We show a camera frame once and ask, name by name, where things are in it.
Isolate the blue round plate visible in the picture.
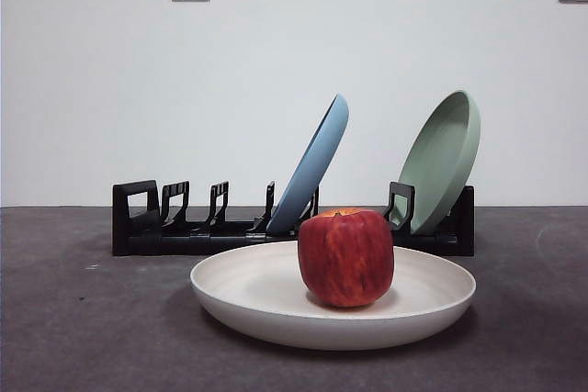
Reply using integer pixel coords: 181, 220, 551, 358
266, 93, 350, 235

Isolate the black plate rack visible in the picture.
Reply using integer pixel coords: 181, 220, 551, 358
112, 179, 476, 257

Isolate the green round plate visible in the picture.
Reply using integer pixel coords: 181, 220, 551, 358
397, 90, 482, 236

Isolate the red apple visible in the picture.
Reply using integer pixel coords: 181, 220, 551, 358
297, 207, 396, 309

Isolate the pale cream round plate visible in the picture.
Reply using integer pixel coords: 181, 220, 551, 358
189, 241, 478, 351

